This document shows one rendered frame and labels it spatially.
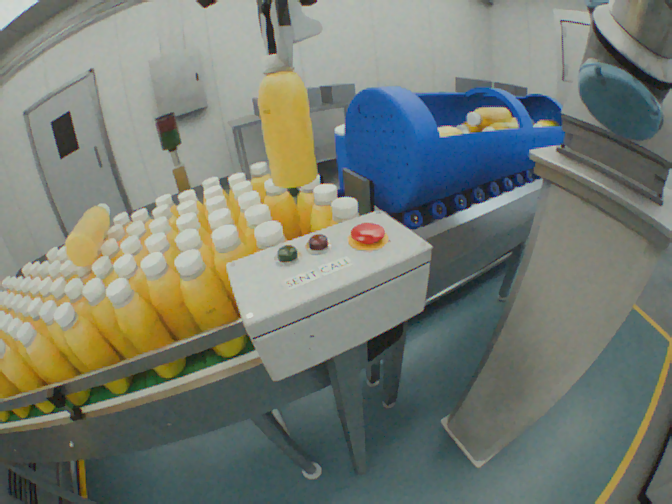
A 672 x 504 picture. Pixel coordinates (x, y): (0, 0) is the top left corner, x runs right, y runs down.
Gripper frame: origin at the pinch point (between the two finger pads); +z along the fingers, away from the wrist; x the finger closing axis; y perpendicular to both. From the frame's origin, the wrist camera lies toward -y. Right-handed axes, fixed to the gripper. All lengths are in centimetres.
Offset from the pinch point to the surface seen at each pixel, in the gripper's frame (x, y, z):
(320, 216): 1.8, 3.5, 25.7
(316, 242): -14.7, -3.4, 19.1
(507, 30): 286, 536, -103
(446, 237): 1, 34, 41
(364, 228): -15.4, 1.9, 19.0
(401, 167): 4.1, 22.2, 22.0
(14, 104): 353, -277, -115
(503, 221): 0, 59, 44
